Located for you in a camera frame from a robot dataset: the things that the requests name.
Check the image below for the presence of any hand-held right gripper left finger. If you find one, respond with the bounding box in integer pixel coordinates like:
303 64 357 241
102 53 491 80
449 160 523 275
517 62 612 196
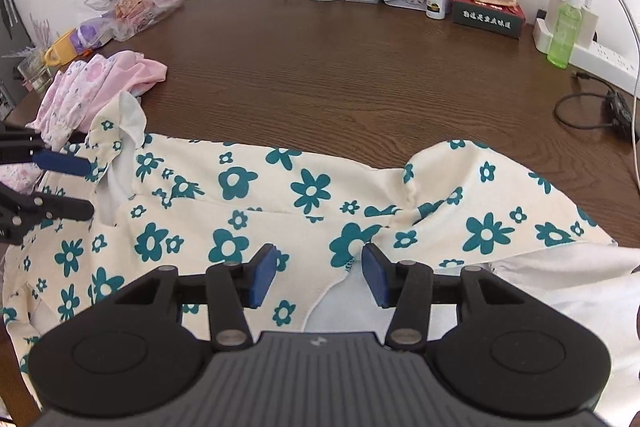
114 244 280 352

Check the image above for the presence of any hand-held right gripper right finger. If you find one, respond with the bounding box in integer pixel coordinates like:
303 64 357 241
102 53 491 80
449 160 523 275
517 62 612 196
361 243 526 352

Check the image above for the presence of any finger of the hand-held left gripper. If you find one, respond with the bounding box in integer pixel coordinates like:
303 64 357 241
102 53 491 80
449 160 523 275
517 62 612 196
0 122 91 178
0 179 96 245

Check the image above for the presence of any cream teal flower print garment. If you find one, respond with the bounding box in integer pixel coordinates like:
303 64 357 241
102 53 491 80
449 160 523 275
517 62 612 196
0 99 640 427

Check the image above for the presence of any pink floral print garment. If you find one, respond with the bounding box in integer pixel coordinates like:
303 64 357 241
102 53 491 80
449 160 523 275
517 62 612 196
0 53 128 195

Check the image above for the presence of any clear glass container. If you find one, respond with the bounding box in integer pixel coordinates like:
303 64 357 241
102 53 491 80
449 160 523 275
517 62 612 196
17 52 52 92

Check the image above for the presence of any yellow plastic item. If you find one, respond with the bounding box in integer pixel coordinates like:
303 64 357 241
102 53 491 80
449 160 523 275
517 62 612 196
45 34 82 68

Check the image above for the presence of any plain pink garment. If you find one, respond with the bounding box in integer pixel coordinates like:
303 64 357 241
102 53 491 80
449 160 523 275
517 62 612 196
107 50 168 98

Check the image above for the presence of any purple plastic item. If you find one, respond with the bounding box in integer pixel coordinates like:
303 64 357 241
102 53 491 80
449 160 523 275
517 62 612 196
65 17 119 54

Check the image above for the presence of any clear plastic snack bag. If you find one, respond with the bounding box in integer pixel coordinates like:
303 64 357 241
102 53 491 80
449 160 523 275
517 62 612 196
85 0 185 42

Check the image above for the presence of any dark green and red box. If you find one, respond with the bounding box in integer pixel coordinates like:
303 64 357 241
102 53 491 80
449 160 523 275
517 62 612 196
452 0 526 40

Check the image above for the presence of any green spray bottle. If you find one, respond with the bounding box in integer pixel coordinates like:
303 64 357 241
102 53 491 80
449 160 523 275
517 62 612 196
546 0 586 69

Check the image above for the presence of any white power strip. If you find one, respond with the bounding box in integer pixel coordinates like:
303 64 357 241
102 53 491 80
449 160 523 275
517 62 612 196
532 18 639 96

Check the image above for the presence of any white charger plug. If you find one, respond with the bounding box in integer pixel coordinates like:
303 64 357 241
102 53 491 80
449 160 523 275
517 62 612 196
580 7 600 48
547 0 567 34

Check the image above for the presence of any black cable with adapter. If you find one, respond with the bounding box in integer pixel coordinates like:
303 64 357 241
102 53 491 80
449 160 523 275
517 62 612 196
553 71 637 140

